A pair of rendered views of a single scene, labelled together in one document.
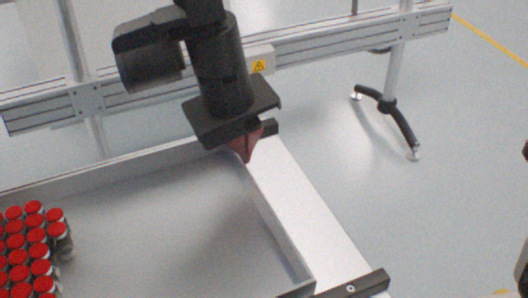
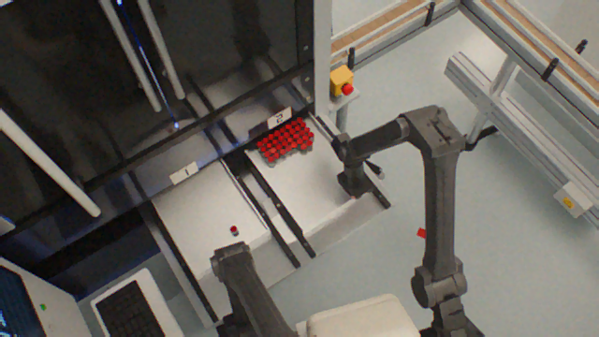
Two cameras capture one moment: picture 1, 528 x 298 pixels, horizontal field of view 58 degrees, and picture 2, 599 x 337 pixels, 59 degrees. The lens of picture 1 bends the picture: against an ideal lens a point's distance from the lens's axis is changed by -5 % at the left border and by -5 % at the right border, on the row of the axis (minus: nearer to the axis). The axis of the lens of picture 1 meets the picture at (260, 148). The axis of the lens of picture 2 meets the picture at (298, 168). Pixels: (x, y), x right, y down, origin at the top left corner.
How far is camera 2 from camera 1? 1.26 m
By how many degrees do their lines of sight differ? 51
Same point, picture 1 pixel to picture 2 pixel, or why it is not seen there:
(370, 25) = not seen: outside the picture
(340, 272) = (315, 242)
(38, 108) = (462, 80)
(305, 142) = (582, 274)
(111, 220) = (321, 161)
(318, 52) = not seen: outside the picture
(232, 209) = (336, 200)
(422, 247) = not seen: outside the picture
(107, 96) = (493, 113)
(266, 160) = (367, 208)
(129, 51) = (336, 141)
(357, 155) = (585, 322)
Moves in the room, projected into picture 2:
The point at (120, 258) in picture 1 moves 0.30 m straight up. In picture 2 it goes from (305, 169) to (303, 122)
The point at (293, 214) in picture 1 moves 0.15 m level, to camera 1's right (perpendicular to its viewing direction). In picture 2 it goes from (340, 223) to (350, 269)
